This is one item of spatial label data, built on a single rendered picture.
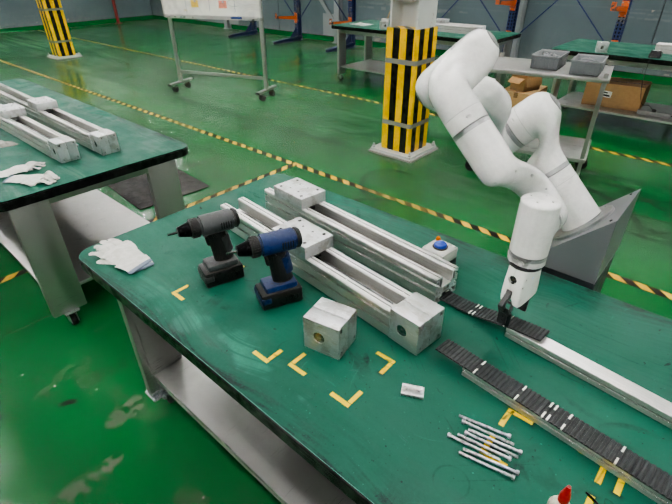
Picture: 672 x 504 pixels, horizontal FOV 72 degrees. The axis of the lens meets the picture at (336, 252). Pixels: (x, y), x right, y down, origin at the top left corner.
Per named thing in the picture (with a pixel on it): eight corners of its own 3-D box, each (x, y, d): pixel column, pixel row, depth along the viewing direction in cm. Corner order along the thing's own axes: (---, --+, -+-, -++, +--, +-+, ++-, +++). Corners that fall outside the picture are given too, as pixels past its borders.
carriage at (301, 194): (325, 207, 167) (325, 190, 163) (302, 217, 161) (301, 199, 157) (298, 193, 177) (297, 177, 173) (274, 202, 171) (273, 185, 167)
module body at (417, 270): (454, 290, 134) (458, 266, 130) (433, 305, 129) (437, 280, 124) (286, 201, 184) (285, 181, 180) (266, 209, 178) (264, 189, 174)
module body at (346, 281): (413, 319, 124) (415, 294, 119) (388, 337, 118) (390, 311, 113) (246, 217, 173) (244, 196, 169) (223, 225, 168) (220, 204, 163)
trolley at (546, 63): (585, 168, 411) (623, 46, 357) (579, 191, 371) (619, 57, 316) (471, 149, 454) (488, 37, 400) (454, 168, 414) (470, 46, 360)
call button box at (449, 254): (455, 263, 146) (458, 246, 143) (437, 275, 141) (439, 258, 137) (435, 253, 151) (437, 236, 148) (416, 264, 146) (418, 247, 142)
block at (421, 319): (446, 332, 119) (450, 303, 114) (415, 356, 112) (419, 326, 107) (418, 315, 125) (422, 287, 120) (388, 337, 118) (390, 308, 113)
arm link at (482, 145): (481, 127, 114) (547, 231, 113) (445, 143, 105) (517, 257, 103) (510, 105, 107) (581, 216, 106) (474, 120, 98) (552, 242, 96)
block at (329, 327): (360, 332, 119) (361, 303, 114) (338, 360, 111) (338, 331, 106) (327, 319, 124) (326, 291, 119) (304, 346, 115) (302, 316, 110)
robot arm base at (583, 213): (563, 226, 157) (533, 180, 157) (620, 200, 143) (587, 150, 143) (546, 247, 144) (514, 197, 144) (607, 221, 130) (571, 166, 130)
